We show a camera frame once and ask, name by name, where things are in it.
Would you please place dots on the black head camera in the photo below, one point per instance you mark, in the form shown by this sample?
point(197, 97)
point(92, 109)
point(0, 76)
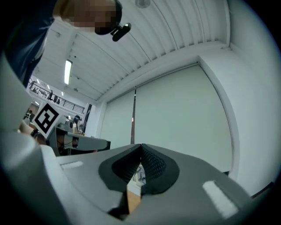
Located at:
point(121, 31)

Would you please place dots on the wide white roller blind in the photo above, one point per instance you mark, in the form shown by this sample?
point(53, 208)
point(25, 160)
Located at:
point(180, 118)

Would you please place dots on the pile of clothes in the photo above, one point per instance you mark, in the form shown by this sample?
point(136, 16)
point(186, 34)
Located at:
point(139, 174)

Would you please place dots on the long ceiling lamp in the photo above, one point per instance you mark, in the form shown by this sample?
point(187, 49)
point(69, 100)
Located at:
point(68, 71)

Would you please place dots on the narrow white roller blind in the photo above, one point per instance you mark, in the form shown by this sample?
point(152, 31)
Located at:
point(118, 120)

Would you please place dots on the oval wooden table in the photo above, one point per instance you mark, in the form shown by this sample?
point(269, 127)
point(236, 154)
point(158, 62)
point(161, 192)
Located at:
point(132, 201)

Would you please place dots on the black mezzanine railing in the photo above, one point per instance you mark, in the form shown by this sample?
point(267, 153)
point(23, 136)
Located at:
point(65, 103)

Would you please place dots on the person's navy shirt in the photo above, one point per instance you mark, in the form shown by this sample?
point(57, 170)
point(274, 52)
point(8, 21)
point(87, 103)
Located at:
point(26, 39)

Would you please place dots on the round ceiling light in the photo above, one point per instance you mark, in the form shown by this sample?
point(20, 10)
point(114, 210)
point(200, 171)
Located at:
point(142, 3)

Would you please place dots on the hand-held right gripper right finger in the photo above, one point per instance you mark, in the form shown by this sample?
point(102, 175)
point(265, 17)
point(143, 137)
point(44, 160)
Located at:
point(193, 186)

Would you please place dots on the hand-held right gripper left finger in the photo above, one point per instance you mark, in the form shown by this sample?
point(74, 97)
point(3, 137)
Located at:
point(87, 171)

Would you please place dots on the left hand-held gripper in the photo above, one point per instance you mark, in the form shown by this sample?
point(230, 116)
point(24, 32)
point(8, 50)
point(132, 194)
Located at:
point(46, 119)

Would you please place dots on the person's head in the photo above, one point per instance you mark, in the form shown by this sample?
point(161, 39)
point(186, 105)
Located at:
point(87, 13)

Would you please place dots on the person's left forearm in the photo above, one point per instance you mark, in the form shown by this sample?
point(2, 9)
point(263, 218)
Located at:
point(26, 128)

